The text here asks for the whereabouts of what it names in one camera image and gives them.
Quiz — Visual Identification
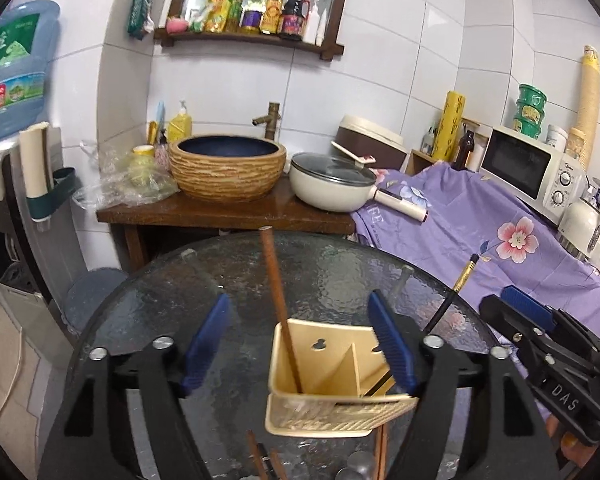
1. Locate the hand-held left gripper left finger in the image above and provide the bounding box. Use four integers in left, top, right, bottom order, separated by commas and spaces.
37, 292, 231, 480

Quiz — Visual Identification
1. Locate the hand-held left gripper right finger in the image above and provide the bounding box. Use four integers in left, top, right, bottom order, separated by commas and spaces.
367, 290, 561, 480

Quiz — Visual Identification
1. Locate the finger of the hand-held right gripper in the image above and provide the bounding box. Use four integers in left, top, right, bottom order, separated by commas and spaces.
500, 285, 600, 361
480, 294, 600, 447

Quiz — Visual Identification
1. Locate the beige plastic utensil holder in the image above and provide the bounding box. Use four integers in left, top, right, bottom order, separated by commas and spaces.
265, 317, 419, 438

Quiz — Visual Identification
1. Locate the purple floral cloth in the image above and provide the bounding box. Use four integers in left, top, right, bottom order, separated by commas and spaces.
352, 162, 600, 426

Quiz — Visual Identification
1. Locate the white electric kettle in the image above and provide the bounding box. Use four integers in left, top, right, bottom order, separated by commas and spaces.
560, 180, 600, 253

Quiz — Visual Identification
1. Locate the grey round stool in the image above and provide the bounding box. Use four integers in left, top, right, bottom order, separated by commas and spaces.
62, 267, 128, 333

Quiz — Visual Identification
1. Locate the wooden sink stand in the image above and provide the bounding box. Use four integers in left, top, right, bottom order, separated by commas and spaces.
96, 180, 357, 273

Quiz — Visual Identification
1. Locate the white microwave oven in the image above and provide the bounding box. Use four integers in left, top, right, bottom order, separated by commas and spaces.
479, 125, 588, 221

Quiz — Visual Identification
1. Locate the brown glass bottle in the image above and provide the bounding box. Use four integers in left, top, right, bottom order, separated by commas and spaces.
452, 120, 477, 171

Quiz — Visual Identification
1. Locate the white frying pan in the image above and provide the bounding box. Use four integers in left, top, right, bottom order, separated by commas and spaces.
289, 151, 429, 224

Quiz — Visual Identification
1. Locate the white jar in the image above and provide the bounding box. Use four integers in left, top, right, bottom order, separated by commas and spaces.
545, 125, 570, 152

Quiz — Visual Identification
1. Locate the brown ribbed wash basin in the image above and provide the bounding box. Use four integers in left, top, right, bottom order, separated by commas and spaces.
168, 134, 287, 204

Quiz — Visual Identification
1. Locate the green noodle cup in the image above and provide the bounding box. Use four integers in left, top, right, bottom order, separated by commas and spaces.
515, 101, 547, 122
518, 84, 548, 106
512, 117, 545, 140

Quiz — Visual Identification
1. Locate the small wooden crate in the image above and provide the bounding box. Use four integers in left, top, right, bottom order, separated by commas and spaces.
409, 149, 443, 177

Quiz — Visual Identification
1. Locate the glass pan lid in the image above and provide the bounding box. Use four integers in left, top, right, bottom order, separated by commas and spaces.
291, 152, 378, 184

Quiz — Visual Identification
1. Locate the clear plastic bag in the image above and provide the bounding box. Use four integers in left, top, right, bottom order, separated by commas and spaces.
72, 140, 181, 211

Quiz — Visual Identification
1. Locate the white rice paddle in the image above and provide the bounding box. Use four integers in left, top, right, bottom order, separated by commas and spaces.
330, 141, 377, 168

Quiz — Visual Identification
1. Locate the yellow roll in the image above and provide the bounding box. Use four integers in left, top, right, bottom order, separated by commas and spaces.
431, 91, 467, 163

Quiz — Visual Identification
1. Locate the small patterned pump bottle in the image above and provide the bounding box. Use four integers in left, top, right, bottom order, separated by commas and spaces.
154, 130, 171, 171

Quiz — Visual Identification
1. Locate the brown and white rice cooker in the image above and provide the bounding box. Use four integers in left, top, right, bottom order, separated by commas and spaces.
335, 115, 408, 171

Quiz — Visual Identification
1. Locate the tall cream paper cup stack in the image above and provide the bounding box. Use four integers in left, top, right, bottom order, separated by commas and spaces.
576, 45, 600, 171

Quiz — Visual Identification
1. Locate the green and white cup holder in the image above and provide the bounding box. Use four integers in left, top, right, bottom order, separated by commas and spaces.
25, 166, 81, 223

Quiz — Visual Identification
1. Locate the yellow soap pump bottle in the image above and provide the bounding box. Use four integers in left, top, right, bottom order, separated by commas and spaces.
166, 100, 194, 143

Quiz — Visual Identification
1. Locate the brass bamboo style faucet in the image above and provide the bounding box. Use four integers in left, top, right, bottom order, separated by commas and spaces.
251, 102, 282, 141

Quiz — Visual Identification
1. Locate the white paper cup stack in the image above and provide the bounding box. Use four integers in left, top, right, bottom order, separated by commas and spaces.
19, 122, 51, 198

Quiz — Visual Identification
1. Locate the wooden framed mirror shelf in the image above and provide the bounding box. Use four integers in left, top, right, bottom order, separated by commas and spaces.
153, 0, 362, 61

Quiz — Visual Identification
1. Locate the white pump bottle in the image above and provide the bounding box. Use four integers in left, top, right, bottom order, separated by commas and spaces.
302, 0, 322, 45

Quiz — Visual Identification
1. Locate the yellow packet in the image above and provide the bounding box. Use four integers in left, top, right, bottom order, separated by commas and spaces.
205, 0, 232, 34

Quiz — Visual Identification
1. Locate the purple label bottle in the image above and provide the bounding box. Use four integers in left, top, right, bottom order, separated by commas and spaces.
241, 0, 266, 36

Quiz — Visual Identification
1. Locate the green cooking oil bottle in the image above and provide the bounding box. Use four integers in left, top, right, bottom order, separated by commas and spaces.
226, 0, 244, 35

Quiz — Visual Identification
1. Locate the orange label bottle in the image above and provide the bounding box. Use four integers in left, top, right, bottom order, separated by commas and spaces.
260, 0, 284, 36

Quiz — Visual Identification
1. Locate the dark soy sauce bottle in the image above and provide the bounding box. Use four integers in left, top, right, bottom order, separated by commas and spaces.
279, 0, 311, 42

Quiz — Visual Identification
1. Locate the green hanging packet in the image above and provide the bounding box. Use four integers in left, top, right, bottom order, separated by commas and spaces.
126, 0, 155, 41

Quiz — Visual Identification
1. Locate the blue water jug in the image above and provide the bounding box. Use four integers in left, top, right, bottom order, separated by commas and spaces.
0, 0, 61, 142

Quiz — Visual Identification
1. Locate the white cable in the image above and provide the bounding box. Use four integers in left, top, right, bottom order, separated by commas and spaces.
0, 322, 28, 428

